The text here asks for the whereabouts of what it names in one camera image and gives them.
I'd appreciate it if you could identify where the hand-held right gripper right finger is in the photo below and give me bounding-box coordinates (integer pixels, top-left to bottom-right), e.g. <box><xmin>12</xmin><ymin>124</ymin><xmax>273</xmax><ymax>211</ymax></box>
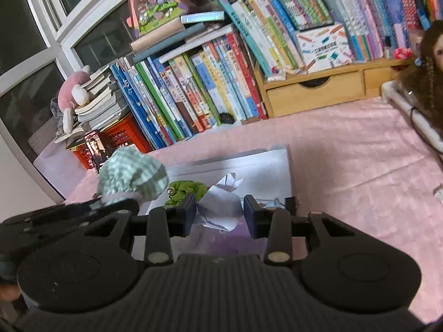
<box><xmin>243</xmin><ymin>195</ymin><xmax>374</xmax><ymax>266</ymax></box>

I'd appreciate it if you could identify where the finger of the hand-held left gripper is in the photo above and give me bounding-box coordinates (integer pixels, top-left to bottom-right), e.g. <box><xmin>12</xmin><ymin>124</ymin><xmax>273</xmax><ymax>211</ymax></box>
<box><xmin>79</xmin><ymin>198</ymin><xmax>140</xmax><ymax>221</ymax></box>

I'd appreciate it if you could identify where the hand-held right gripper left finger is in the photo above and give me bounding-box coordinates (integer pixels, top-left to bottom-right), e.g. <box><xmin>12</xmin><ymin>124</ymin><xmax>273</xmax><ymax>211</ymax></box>
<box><xmin>82</xmin><ymin>194</ymin><xmax>198</xmax><ymax>266</ymax></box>

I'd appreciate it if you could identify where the green scrunchie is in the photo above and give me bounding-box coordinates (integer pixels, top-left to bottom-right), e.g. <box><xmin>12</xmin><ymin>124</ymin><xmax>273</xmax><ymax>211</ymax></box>
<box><xmin>164</xmin><ymin>180</ymin><xmax>210</xmax><ymax>208</ymax></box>

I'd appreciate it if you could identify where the white paper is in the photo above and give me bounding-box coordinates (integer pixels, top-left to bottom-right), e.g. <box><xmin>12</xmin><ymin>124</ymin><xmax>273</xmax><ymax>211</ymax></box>
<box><xmin>197</xmin><ymin>172</ymin><xmax>244</xmax><ymax>232</ymax></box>

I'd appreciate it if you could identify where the green checked cloth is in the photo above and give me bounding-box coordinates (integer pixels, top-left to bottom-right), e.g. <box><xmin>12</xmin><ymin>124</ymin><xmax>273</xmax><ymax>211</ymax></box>
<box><xmin>96</xmin><ymin>145</ymin><xmax>169</xmax><ymax>205</ymax></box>

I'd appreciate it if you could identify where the grey cardboard box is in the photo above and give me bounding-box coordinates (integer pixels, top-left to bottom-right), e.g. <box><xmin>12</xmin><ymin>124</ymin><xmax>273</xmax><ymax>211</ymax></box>
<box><xmin>133</xmin><ymin>144</ymin><xmax>295</xmax><ymax>260</ymax></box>

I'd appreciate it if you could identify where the person's left hand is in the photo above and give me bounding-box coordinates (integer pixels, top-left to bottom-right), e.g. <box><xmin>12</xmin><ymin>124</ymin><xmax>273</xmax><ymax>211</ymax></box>
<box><xmin>0</xmin><ymin>281</ymin><xmax>22</xmax><ymax>302</ymax></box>

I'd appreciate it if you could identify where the stack of worn books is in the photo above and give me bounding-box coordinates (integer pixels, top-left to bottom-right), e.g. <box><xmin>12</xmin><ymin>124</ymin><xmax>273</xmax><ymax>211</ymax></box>
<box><xmin>73</xmin><ymin>66</ymin><xmax>130</xmax><ymax>132</ymax></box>

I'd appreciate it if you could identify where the grey plush toy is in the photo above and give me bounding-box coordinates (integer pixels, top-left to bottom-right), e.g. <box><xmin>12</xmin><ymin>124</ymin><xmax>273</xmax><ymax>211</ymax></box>
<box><xmin>50</xmin><ymin>97</ymin><xmax>78</xmax><ymax>139</ymax></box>

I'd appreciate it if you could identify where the pink tablecloth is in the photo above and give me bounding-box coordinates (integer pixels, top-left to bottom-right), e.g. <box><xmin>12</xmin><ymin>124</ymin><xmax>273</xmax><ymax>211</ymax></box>
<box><xmin>64</xmin><ymin>97</ymin><xmax>443</xmax><ymax>322</ymax></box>

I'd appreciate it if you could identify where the pink plush toy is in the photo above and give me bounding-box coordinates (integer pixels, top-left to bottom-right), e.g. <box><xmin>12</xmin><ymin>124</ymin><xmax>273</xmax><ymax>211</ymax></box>
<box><xmin>57</xmin><ymin>70</ymin><xmax>92</xmax><ymax>111</ymax></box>

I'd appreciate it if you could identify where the row of tall books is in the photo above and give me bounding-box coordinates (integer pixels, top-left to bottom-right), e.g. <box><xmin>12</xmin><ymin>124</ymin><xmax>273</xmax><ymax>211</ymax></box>
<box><xmin>110</xmin><ymin>31</ymin><xmax>268</xmax><ymax>150</ymax></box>

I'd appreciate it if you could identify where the wooden drawer organizer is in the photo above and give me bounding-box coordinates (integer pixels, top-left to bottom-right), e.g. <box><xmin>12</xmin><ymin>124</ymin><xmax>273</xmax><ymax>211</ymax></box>
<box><xmin>254</xmin><ymin>57</ymin><xmax>418</xmax><ymax>119</ymax></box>

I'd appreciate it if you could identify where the dark teal flat book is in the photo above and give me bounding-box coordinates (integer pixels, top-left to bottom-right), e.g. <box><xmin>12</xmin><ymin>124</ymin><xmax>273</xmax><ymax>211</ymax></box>
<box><xmin>132</xmin><ymin>24</ymin><xmax>205</xmax><ymax>63</ymax></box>

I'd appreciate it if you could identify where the white printed carton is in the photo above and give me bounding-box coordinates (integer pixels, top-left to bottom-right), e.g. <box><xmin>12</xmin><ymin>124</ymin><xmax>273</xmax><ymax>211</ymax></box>
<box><xmin>294</xmin><ymin>24</ymin><xmax>355</xmax><ymax>74</ymax></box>

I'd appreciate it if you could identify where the pink house-shaped box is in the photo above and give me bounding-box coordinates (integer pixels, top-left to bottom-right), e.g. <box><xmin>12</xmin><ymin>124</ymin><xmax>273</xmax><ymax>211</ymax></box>
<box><xmin>125</xmin><ymin>0</ymin><xmax>196</xmax><ymax>38</ymax></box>

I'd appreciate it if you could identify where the long-haired doll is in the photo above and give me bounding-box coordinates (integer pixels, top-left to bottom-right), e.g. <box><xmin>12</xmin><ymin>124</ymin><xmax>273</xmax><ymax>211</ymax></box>
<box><xmin>395</xmin><ymin>20</ymin><xmax>443</xmax><ymax>135</ymax></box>

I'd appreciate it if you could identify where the row of thin colourful books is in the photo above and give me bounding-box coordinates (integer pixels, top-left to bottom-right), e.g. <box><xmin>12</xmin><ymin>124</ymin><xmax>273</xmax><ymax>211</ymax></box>
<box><xmin>215</xmin><ymin>0</ymin><xmax>443</xmax><ymax>77</ymax></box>

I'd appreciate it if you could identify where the white window frame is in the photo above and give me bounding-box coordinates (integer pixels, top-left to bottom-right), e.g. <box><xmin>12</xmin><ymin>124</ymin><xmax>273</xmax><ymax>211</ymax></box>
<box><xmin>0</xmin><ymin>0</ymin><xmax>139</xmax><ymax>204</ymax></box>

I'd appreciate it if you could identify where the white plastic pipe frame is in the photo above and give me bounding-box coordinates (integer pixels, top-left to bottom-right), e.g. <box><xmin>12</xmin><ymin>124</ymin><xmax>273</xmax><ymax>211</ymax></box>
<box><xmin>380</xmin><ymin>80</ymin><xmax>443</xmax><ymax>154</ymax></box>

